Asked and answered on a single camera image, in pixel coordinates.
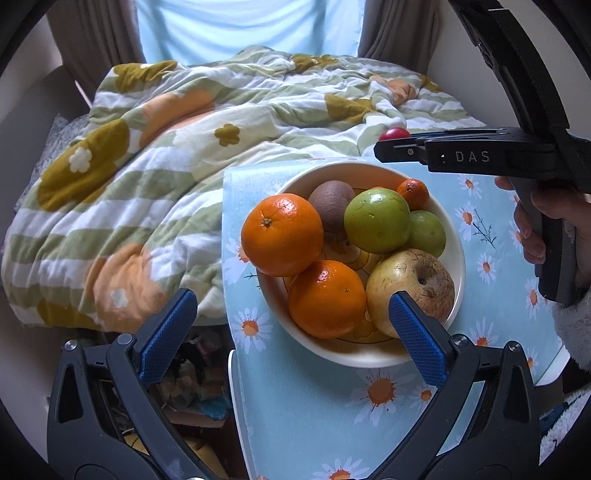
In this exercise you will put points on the grey textured mat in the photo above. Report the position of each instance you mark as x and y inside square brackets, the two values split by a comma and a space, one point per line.
[62, 131]

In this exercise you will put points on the floral striped blanket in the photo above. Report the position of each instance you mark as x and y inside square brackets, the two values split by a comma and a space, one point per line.
[138, 184]

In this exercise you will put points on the red cherry tomato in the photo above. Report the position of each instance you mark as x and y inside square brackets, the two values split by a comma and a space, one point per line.
[395, 134]

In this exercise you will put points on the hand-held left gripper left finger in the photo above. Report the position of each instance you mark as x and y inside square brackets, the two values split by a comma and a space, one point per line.
[166, 332]

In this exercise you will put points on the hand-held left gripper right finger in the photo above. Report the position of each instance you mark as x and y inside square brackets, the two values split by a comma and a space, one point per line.
[415, 337]

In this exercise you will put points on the floor clutter pile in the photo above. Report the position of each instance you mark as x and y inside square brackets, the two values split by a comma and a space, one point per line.
[207, 369]

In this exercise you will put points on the large orange with stem calyx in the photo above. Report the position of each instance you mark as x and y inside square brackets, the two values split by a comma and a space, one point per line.
[281, 235]

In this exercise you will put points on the brown curtain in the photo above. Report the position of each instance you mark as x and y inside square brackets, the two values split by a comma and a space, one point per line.
[397, 32]
[97, 37]

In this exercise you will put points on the yellow wrinkled apple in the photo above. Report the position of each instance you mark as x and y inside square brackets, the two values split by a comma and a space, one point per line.
[415, 277]

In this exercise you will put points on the blue daisy tablecloth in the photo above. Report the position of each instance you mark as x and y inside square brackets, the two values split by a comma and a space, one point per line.
[300, 406]

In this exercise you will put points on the small green jujube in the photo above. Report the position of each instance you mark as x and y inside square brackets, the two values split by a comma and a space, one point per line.
[429, 233]

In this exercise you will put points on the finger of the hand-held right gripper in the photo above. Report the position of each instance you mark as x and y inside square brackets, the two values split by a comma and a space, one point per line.
[461, 156]
[461, 133]

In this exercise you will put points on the tiny orange kumquat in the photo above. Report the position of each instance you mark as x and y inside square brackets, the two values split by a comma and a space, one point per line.
[413, 193]

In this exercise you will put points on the person's right hand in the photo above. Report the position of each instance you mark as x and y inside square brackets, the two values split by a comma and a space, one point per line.
[563, 205]

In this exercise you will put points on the cream plate with duck print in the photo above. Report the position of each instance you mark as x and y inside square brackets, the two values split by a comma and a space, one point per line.
[277, 295]

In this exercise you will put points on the brown kiwi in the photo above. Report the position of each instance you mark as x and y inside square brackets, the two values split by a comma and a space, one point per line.
[330, 203]

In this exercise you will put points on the large orange with dot navel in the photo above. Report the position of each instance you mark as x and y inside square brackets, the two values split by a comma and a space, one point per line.
[325, 300]

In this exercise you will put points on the large green jujube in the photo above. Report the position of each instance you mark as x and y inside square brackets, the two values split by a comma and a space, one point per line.
[376, 221]

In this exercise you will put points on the dark patterned garment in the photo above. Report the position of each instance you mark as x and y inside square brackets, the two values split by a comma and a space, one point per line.
[561, 424]

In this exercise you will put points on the window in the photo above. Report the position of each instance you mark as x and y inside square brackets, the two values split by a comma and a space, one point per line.
[244, 27]

